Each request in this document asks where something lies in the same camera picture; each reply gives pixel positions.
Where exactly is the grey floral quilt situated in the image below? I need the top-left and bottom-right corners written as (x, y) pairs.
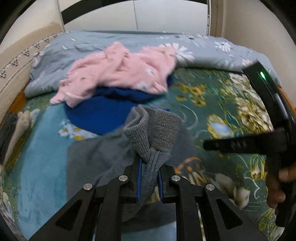
top-left (25, 31), bottom-right (280, 97)

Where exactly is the pink fleece pyjama garment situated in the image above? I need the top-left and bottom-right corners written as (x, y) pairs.
top-left (50, 42), bottom-right (177, 108)

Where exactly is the folded dark grey garment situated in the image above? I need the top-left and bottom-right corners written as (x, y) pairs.
top-left (0, 113), bottom-right (18, 164)

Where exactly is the blue floral bed blanket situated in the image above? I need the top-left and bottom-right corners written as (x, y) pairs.
top-left (1, 69), bottom-right (284, 240)

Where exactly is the folded mustard yellow garment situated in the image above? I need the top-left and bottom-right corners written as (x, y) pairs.
top-left (5, 130), bottom-right (31, 172)

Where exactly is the dark blue garment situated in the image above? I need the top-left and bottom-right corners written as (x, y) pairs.
top-left (64, 87), bottom-right (166, 135)

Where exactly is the folded beige garment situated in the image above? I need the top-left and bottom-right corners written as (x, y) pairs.
top-left (1, 110), bottom-right (31, 171)

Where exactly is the white black sliding wardrobe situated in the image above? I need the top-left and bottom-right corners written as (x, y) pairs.
top-left (58, 1), bottom-right (210, 34)

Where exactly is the grey sweatshirt gold print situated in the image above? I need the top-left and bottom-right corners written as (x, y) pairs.
top-left (66, 104), bottom-right (197, 221)

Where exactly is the right hand black glove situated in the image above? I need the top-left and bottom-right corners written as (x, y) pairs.
top-left (264, 165), bottom-right (296, 208)

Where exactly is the beige quilted headboard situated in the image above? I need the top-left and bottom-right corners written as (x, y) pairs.
top-left (1, 23), bottom-right (63, 120)

